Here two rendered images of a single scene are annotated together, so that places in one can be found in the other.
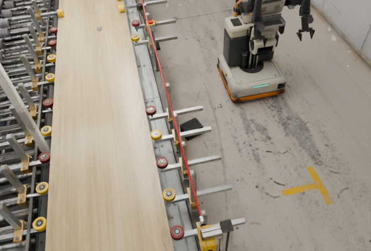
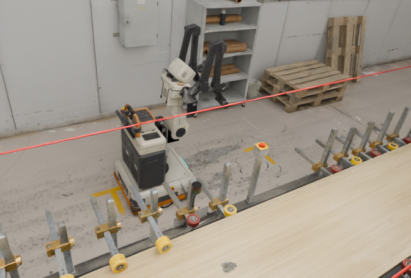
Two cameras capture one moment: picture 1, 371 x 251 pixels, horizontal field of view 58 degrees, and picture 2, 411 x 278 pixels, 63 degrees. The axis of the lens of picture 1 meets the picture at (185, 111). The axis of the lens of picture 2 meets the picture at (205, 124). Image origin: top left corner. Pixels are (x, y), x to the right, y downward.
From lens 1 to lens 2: 400 cm
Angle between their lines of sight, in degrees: 81
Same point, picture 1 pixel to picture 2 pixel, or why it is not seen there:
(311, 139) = (216, 148)
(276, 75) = (169, 150)
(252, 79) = (179, 165)
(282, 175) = not seen: hidden behind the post
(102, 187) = not seen: outside the picture
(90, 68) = (322, 240)
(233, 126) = not seen: hidden behind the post
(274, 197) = (280, 167)
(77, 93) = (370, 237)
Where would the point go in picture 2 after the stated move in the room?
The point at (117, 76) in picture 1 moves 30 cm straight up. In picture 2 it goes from (315, 206) to (328, 171)
